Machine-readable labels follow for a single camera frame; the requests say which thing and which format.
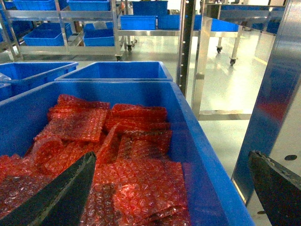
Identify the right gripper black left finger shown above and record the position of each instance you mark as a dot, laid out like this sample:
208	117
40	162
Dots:
61	202

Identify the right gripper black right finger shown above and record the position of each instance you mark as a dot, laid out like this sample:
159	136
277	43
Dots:
278	189

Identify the blue bin with red bags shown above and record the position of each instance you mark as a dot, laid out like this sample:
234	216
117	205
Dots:
212	197

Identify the blue bin at left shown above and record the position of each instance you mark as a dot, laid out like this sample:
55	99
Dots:
19	77

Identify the blue bin behind front bin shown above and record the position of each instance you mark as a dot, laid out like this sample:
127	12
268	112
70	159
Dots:
120	71

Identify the red bubble wrap bags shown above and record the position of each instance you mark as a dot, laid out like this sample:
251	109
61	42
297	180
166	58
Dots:
134	184

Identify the stainless steel side table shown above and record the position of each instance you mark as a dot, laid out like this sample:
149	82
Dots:
229	20

